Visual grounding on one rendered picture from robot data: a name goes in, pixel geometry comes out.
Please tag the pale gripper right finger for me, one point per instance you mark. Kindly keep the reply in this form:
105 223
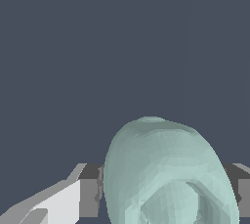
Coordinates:
242 185

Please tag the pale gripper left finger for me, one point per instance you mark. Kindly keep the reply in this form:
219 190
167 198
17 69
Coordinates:
62 198

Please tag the pale green rounded object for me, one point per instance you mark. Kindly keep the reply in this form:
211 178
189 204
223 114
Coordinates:
162 162

